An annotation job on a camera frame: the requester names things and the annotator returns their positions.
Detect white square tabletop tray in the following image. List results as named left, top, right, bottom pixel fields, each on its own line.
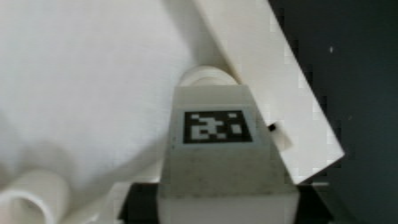
left=0, top=0, right=344, bottom=224

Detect white table leg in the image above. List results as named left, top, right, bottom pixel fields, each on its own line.
left=156, top=85, right=298, bottom=224

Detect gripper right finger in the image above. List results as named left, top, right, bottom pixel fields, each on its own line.
left=293, top=182, right=334, bottom=224

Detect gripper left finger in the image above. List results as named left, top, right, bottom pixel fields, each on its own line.
left=117, top=183, right=160, bottom=224

